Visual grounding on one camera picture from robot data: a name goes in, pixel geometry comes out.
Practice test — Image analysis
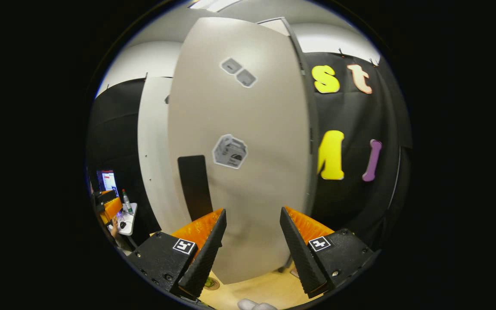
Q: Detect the computer monitor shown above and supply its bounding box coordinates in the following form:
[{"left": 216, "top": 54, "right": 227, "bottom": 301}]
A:
[{"left": 97, "top": 170, "right": 120, "bottom": 198}]

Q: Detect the ceiling light panel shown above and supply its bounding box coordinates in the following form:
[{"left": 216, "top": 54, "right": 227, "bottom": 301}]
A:
[{"left": 188, "top": 0, "right": 242, "bottom": 12}]

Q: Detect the black backdrop cloth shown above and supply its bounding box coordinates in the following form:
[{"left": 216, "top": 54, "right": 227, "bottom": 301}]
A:
[{"left": 87, "top": 52, "right": 413, "bottom": 251}]

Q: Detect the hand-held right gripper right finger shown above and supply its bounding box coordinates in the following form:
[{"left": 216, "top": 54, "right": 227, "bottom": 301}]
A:
[{"left": 279, "top": 206, "right": 380, "bottom": 299}]

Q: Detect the grey cabinet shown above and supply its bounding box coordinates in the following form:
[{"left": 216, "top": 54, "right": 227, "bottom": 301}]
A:
[{"left": 257, "top": 17, "right": 320, "bottom": 274}]

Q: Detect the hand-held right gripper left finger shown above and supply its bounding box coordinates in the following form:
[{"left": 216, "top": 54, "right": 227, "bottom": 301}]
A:
[{"left": 127, "top": 209, "right": 227, "bottom": 301}]

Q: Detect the small white side table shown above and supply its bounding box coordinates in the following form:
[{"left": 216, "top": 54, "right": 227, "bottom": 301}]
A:
[{"left": 116, "top": 202, "right": 138, "bottom": 236}]

